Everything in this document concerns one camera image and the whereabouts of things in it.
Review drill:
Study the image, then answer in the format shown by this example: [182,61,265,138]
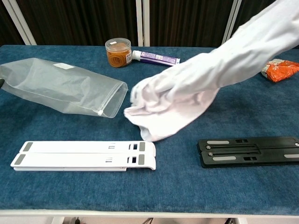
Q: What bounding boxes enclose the dark pleated curtain panel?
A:
[15,0,139,47]
[149,0,235,48]
[0,0,24,46]
[235,0,278,33]

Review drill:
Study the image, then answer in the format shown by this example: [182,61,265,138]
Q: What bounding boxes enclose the clear jar of rubber bands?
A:
[104,37,133,69]

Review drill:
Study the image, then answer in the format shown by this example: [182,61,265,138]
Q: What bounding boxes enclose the white folding laptop stand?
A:
[10,140,157,172]

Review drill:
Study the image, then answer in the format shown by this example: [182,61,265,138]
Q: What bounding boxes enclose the white clothes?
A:
[123,0,299,142]

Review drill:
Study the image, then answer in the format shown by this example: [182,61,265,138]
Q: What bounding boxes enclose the orange white snack packet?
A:
[260,58,299,83]

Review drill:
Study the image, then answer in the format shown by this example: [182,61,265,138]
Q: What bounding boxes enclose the black folding laptop stand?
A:
[197,136,299,169]

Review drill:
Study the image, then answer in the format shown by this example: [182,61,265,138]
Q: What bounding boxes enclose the purple white toothpaste tube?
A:
[132,49,181,67]

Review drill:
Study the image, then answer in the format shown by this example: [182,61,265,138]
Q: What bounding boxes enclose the translucent plastic zipper bag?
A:
[0,57,129,118]

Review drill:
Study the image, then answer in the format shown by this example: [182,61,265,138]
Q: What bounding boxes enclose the blue table mat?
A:
[0,44,299,216]

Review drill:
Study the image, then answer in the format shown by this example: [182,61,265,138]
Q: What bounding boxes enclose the white frame post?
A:
[222,0,243,43]
[135,0,150,47]
[1,0,37,46]

